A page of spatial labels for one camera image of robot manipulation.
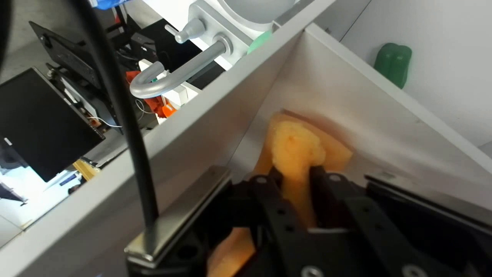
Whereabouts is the grey toy faucet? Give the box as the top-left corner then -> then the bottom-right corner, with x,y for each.
127,17 -> 233,100

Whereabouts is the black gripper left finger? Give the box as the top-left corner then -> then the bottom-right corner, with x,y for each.
246,171 -> 329,277

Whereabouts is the white toy play kitchen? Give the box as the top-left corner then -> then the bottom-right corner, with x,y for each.
0,0 -> 492,277

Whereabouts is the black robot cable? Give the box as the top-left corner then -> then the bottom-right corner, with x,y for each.
75,0 -> 161,248

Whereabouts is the orange square sponge cushion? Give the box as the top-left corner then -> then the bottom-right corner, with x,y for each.
204,109 -> 355,277

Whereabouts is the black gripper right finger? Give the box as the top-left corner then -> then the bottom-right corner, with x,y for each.
307,165 -> 432,277

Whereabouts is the black flat device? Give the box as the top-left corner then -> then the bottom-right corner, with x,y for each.
0,66 -> 107,182

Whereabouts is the silver sink basin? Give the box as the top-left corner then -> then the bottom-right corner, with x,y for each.
220,0 -> 304,25

